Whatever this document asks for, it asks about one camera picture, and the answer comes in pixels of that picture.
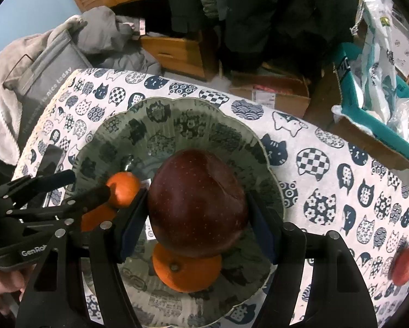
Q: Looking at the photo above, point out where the dark red apple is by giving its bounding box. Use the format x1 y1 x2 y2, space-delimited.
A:
147 149 250 259

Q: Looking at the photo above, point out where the grey bag with clothes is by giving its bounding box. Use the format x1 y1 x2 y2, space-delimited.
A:
0 14 89 165

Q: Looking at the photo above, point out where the teal cardboard box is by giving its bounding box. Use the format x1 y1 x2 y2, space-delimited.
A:
306 42 409 172

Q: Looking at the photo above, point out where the wooden drawer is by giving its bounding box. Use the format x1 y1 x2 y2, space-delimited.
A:
139 37 210 80

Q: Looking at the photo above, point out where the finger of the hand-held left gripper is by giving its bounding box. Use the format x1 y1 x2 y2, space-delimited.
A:
6 185 112 223
0 169 77 206

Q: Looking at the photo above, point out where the black smartphone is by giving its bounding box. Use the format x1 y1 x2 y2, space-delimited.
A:
36 143 67 210

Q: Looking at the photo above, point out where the small orange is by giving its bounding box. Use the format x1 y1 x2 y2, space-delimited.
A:
105 172 142 209
80 205 118 233

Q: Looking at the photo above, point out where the black hanging coat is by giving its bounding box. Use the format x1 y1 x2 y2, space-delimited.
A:
161 0 205 35

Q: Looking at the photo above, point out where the white patterned drawer box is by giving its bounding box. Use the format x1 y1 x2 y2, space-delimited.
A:
389 15 409 76

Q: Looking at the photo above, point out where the person's left hand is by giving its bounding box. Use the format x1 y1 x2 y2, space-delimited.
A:
0 267 27 315

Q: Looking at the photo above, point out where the flat brown cardboard box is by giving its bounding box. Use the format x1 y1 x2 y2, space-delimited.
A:
229 62 312 119

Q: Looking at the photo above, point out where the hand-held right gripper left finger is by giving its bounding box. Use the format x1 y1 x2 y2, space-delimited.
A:
15 187 150 328

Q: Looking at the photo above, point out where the cat-patterned ceramic bowl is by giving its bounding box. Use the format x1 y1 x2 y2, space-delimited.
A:
69 96 289 327

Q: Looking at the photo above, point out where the white printed plastic bag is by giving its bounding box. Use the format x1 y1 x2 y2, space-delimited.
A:
350 0 405 121

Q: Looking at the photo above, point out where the grey tote bag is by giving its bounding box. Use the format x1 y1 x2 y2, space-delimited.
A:
3 30 93 153

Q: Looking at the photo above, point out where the black hooded coat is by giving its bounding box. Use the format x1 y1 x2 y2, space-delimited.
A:
223 0 364 74

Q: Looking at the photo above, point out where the large orange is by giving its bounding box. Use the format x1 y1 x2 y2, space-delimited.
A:
152 244 223 293

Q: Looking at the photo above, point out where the clear plastic bag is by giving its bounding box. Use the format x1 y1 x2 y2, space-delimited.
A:
388 98 409 153

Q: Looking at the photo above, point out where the grey padded jacket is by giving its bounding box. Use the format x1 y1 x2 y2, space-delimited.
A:
67 5 161 76

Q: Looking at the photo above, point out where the cat print tablecloth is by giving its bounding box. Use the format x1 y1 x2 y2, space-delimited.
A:
12 68 409 328

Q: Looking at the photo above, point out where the bright red apple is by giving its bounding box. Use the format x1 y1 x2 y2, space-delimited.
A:
390 246 409 287

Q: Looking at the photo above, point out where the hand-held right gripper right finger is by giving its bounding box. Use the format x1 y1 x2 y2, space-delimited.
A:
246 192 379 328

